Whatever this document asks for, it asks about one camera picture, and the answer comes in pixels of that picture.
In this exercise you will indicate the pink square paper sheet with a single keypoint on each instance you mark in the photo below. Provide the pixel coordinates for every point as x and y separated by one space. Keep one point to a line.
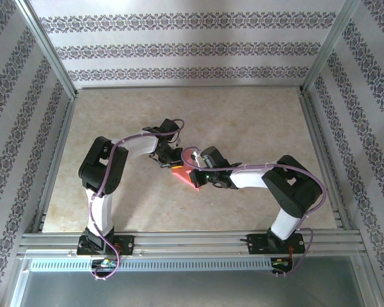
182 174

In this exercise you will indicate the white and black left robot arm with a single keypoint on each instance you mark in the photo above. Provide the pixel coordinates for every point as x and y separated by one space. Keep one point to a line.
102 169

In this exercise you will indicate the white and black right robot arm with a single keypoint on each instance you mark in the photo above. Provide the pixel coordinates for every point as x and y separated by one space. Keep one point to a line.
291 188

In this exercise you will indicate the small electronics board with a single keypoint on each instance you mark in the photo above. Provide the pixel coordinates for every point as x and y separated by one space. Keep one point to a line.
105 263
280 263

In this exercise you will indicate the grey metal panel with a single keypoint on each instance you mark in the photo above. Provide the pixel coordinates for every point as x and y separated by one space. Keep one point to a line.
192 291

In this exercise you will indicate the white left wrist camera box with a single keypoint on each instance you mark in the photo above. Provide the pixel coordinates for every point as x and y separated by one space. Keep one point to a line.
179 144

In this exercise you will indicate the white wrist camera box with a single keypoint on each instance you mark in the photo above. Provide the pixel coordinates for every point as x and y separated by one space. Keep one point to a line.
179 144
196 156

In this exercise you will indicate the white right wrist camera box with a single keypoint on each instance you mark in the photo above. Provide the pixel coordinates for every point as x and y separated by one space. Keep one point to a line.
196 156

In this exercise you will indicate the long aluminium mounting rail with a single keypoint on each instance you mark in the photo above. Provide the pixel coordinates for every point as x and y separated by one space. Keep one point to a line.
192 241

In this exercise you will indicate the thin aluminium wall rail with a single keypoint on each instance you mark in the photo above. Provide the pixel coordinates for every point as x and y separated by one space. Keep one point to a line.
188 86

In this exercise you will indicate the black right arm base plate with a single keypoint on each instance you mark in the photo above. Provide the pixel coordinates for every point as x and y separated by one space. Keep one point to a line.
257 244

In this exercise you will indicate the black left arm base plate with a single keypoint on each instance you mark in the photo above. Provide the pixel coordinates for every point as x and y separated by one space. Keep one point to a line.
128 244

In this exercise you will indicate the aluminium side rail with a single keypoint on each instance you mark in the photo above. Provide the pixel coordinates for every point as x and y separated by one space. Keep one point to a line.
61 134
316 134

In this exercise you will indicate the aluminium frame post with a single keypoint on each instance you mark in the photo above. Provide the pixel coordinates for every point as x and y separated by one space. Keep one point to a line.
47 48
327 48

